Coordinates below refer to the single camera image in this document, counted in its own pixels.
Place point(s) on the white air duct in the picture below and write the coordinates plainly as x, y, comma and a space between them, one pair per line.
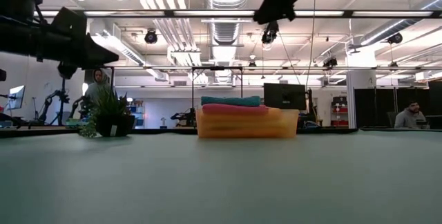
121, 49

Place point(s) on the black background robot arm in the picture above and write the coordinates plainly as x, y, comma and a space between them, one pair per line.
183, 115
52, 103

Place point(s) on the pink microfiber towel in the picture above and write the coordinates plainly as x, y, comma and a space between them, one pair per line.
235, 109

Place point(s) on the black ceiling spotlight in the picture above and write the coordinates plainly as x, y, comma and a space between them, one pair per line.
151, 36
270, 34
330, 62
394, 38

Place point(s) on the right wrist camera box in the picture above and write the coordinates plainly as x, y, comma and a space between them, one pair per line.
274, 15

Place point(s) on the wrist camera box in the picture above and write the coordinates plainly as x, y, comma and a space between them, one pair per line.
274, 15
70, 21

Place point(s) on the overhead light bar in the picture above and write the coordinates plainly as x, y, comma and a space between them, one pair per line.
207, 13

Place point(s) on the green table mat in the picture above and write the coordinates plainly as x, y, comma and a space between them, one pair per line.
207, 182

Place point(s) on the small potted plant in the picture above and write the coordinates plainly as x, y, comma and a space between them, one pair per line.
114, 125

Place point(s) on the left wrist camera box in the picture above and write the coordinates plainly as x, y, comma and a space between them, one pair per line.
70, 21

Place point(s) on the computer monitor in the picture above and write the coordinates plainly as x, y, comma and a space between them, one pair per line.
15, 96

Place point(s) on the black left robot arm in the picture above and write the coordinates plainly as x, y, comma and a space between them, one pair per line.
17, 37

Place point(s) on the black screen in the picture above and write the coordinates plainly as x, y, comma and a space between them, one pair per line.
283, 96

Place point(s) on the silver ventilation duct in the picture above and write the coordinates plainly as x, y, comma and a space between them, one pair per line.
224, 34

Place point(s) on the black metal frame stand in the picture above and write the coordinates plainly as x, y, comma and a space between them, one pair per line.
192, 89

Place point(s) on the teal microfiber towel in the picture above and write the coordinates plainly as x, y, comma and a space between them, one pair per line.
231, 101

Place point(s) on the person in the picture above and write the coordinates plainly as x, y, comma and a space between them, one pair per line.
98, 85
409, 117

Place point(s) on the red storage shelf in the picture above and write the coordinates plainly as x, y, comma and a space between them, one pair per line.
339, 111

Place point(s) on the shelf with blue items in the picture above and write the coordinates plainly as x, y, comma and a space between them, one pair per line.
138, 113

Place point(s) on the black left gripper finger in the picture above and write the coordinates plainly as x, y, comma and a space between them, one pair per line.
102, 56

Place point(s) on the black partition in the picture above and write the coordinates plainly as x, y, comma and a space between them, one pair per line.
380, 103

